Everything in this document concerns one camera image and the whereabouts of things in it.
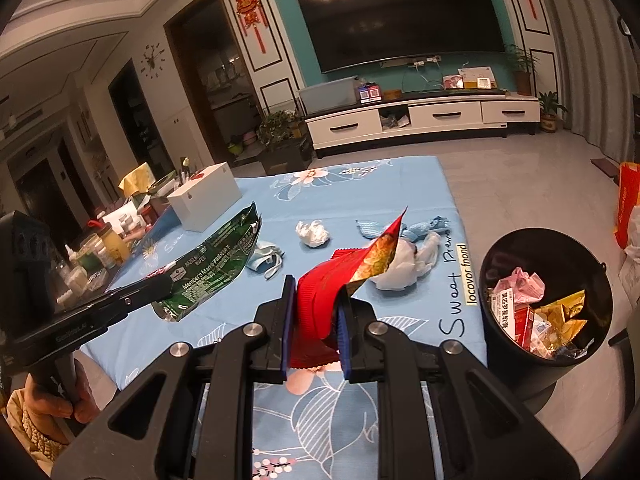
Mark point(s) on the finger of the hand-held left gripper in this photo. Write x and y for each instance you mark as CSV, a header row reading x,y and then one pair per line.
x,y
145,290

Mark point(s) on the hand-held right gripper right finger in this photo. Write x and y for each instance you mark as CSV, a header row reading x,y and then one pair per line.
x,y
345,345

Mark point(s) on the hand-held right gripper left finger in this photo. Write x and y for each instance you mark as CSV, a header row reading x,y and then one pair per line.
x,y
288,330

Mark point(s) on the red snack packet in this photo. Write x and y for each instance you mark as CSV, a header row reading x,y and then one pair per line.
x,y
320,290

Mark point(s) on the green snack packet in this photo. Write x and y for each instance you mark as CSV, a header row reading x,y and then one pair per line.
x,y
210,270

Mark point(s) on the black trash bin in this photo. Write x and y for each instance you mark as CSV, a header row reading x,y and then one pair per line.
x,y
500,350

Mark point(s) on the pink plastic bag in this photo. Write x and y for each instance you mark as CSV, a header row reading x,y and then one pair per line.
x,y
522,285

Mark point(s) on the yellow snack packet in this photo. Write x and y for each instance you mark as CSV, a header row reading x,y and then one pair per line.
x,y
560,315

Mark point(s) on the person's left forearm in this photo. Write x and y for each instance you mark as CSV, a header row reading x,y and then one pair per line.
x,y
30,435

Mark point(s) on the person's left hand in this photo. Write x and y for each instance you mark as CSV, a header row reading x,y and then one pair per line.
x,y
50,407

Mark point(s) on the cluster of bottles and jars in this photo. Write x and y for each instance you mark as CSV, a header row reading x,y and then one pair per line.
x,y
90,255

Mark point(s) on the blue face mask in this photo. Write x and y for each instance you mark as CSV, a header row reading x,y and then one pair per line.
x,y
372,229
430,225
262,257

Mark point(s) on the crumpled white tissue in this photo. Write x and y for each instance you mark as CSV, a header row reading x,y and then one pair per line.
x,y
312,232

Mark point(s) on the crumpled white plastic bag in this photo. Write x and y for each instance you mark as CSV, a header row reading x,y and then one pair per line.
x,y
407,265

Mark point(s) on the white box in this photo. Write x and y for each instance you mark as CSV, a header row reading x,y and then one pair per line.
x,y
210,200

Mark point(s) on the yellow cloth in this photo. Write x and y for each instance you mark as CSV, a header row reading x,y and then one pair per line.
x,y
135,177

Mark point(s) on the blue floral cloth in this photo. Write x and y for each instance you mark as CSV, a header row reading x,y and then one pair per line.
x,y
350,195

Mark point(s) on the bushy plant in black planter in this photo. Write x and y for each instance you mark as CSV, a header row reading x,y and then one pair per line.
x,y
282,135

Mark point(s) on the translucent storage box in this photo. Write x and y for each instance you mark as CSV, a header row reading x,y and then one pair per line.
x,y
327,95

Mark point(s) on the white television cabinet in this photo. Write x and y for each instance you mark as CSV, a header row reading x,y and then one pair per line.
x,y
440,112

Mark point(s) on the small wooden tray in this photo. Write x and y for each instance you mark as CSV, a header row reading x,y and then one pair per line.
x,y
391,94

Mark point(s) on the pink flat box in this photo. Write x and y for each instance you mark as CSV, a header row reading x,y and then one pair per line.
x,y
452,81

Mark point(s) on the white envelope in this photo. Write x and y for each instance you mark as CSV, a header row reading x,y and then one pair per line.
x,y
475,73

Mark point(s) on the small potted plant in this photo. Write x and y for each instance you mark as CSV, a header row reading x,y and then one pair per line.
x,y
550,110

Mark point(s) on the dark floor mat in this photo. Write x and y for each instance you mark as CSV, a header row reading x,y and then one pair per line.
x,y
605,166

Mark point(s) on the red and yellow shopping bag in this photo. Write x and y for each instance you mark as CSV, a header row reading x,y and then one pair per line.
x,y
627,200

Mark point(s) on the tall potted plant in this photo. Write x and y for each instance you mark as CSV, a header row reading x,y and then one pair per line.
x,y
521,67

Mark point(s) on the black television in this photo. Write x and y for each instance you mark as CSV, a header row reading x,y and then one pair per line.
x,y
400,15

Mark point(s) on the grey curtain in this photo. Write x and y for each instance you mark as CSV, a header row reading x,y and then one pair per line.
x,y
585,35

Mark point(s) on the deer head wall clock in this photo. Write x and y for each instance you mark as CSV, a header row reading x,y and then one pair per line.
x,y
152,60

